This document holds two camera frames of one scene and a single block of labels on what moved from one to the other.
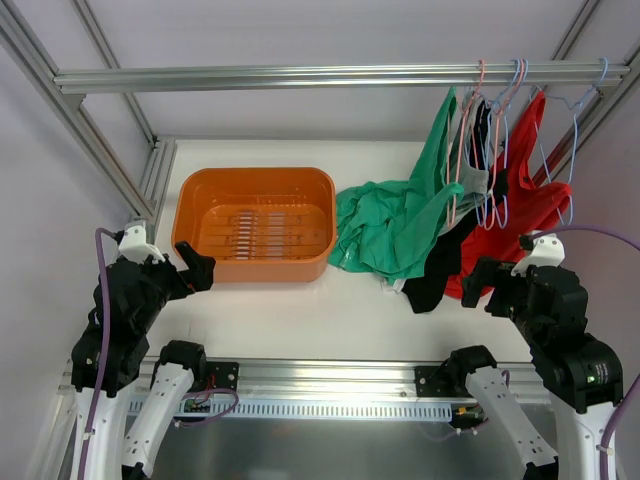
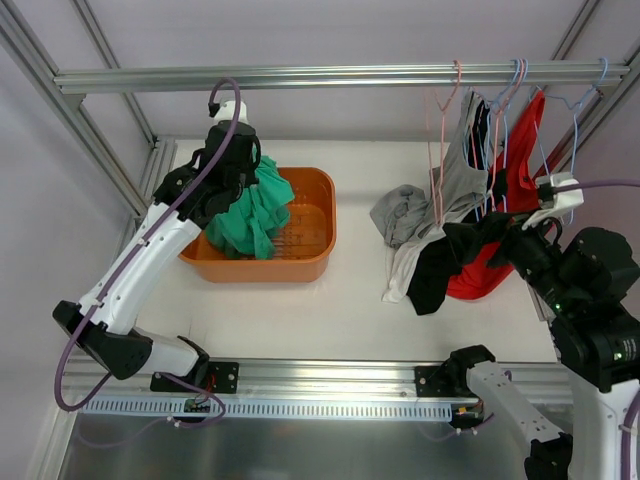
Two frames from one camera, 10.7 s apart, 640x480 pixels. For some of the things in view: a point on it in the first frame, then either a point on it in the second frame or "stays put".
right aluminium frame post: [593, 119] stays put
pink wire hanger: [451, 146] to [439, 218]
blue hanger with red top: [575, 109] stays put
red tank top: [523, 205] stays put
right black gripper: [498, 286] to [503, 240]
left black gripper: [170, 279] to [240, 176]
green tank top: [388, 229] to [256, 216]
